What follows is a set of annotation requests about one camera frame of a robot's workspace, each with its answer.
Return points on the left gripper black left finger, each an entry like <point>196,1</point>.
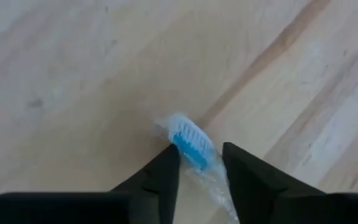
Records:
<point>120,208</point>

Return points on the blue white toothbrush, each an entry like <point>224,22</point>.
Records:
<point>191,143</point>

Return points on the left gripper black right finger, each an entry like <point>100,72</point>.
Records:
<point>291,208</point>

